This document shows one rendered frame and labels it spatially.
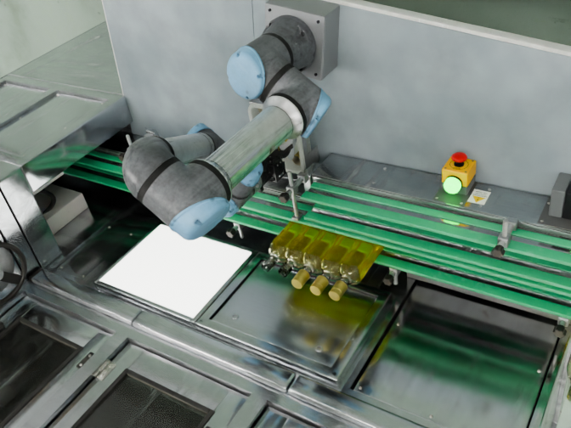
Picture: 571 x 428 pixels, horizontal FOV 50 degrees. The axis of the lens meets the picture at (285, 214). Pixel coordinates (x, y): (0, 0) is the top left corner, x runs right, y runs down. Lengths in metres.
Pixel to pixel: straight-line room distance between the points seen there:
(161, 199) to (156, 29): 0.98
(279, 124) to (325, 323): 0.62
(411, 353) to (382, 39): 0.82
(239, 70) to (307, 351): 0.75
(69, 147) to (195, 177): 1.07
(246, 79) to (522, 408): 1.02
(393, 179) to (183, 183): 0.73
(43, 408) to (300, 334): 0.72
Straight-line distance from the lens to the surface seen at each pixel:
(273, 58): 1.51
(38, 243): 2.26
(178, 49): 2.08
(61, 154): 2.24
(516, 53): 1.55
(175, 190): 1.21
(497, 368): 1.70
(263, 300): 1.85
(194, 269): 2.01
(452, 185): 1.65
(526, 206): 1.67
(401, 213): 1.67
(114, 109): 2.36
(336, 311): 1.78
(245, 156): 1.32
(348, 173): 1.80
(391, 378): 1.66
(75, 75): 2.70
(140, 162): 1.24
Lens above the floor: 2.12
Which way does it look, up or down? 39 degrees down
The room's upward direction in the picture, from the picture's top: 138 degrees counter-clockwise
